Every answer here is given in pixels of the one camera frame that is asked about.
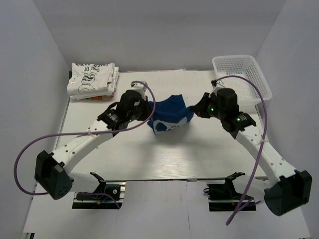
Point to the blue t-shirt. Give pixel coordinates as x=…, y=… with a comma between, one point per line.
x=169, y=114

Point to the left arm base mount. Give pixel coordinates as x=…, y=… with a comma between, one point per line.
x=95, y=193

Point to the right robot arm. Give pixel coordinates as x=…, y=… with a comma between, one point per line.
x=287, y=188

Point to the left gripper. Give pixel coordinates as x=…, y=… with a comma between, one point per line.
x=145, y=109

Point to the white plastic basket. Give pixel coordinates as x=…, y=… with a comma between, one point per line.
x=245, y=66

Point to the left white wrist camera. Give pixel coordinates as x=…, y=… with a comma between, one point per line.
x=140, y=87

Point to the white printed t-shirt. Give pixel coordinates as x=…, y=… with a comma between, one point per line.
x=89, y=77

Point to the stack of folded shirts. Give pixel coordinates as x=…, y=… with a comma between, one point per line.
x=112, y=77

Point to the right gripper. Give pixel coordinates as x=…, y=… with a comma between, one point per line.
x=202, y=106

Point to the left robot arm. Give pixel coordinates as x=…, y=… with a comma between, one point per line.
x=54, y=170

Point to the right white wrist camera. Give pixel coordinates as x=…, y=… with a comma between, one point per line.
x=217, y=83

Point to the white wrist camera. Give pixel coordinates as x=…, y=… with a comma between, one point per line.
x=140, y=87
x=217, y=83

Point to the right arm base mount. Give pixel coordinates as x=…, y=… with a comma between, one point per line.
x=222, y=197

